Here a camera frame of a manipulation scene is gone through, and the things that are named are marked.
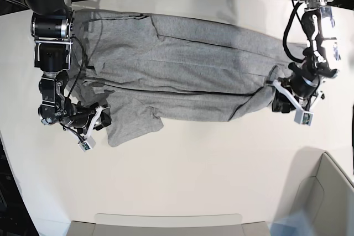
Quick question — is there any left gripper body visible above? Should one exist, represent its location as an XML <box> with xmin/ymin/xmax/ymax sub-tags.
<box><xmin>267</xmin><ymin>63</ymin><xmax>321</xmax><ymax>111</ymax></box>

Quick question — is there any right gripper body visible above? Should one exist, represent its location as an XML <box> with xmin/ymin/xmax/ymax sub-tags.
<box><xmin>60</xmin><ymin>102</ymin><xmax>108</xmax><ymax>141</ymax></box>

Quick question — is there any grey T-shirt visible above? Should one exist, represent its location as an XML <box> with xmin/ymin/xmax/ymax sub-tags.
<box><xmin>68</xmin><ymin>9</ymin><xmax>291</xmax><ymax>147</ymax></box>

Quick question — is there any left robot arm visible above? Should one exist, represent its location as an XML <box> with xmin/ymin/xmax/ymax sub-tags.
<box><xmin>272</xmin><ymin>0</ymin><xmax>340</xmax><ymax>113</ymax></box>

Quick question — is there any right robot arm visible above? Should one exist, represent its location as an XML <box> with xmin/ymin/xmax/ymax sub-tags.
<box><xmin>25</xmin><ymin>0</ymin><xmax>111</xmax><ymax>144</ymax></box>

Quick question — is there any grey cardboard box right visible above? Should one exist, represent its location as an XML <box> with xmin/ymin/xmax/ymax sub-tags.
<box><xmin>298</xmin><ymin>153</ymin><xmax>353</xmax><ymax>235</ymax></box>

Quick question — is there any grey bin front edge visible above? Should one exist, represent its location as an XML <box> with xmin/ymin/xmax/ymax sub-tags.
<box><xmin>67</xmin><ymin>213</ymin><xmax>270</xmax><ymax>235</ymax></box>

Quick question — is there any blue translucent bag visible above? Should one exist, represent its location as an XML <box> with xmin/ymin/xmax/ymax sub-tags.
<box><xmin>268</xmin><ymin>211</ymin><xmax>314</xmax><ymax>236</ymax></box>

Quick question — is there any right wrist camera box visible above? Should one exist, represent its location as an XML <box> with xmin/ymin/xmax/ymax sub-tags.
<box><xmin>78</xmin><ymin>137</ymin><xmax>96</xmax><ymax>152</ymax></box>

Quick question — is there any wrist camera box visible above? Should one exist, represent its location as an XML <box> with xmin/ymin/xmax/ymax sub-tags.
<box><xmin>294</xmin><ymin>109</ymin><xmax>314</xmax><ymax>126</ymax></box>
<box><xmin>78</xmin><ymin>137</ymin><xmax>96</xmax><ymax>152</ymax></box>

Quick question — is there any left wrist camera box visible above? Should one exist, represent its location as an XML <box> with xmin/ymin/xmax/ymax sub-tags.
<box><xmin>294</xmin><ymin>109</ymin><xmax>314</xmax><ymax>126</ymax></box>

